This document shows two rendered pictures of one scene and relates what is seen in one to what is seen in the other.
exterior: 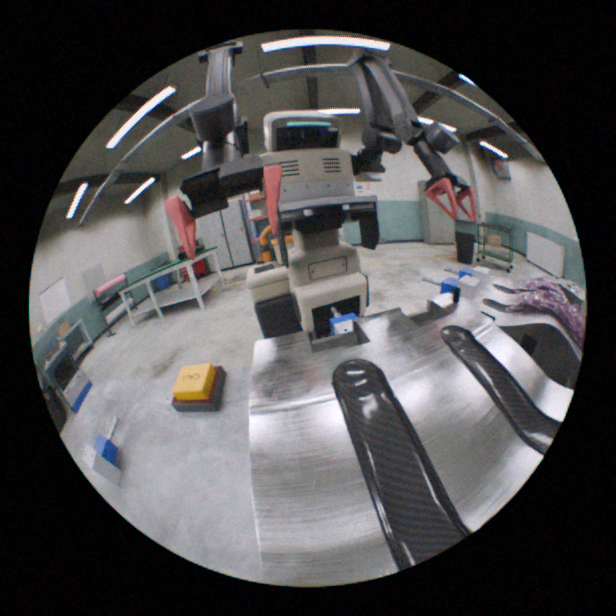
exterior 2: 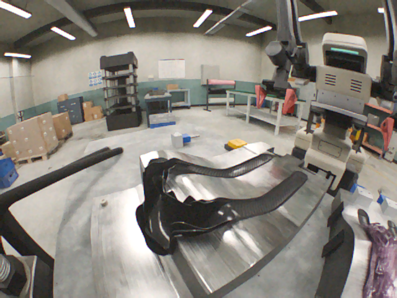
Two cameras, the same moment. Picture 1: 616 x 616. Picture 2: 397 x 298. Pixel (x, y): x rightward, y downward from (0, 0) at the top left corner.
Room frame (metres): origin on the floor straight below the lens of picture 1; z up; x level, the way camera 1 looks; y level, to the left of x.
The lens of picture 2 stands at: (-0.20, -0.24, 1.06)
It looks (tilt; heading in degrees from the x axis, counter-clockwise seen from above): 25 degrees down; 65
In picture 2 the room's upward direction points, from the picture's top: straight up
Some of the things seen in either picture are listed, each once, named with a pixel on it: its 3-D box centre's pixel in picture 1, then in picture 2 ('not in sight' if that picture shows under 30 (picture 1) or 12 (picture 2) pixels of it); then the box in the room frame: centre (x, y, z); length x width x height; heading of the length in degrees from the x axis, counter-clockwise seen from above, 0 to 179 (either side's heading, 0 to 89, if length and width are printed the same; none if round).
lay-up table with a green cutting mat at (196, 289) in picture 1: (165, 286); (260, 105); (3.27, 2.77, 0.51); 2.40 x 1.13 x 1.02; 86
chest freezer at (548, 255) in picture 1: (546, 254); not in sight; (1.55, -7.00, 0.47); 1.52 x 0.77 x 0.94; 172
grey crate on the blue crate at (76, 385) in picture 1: (75, 386); (162, 118); (0.46, 3.23, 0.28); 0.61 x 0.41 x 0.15; 172
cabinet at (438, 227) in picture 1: (438, 212); not in sight; (4.64, -4.29, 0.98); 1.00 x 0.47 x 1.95; 82
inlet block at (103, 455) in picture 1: (106, 444); (186, 138); (0.02, 0.35, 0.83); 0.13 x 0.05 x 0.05; 4
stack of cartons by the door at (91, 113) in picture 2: not in sight; (93, 110); (-2.00, 6.49, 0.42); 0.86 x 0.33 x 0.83; 172
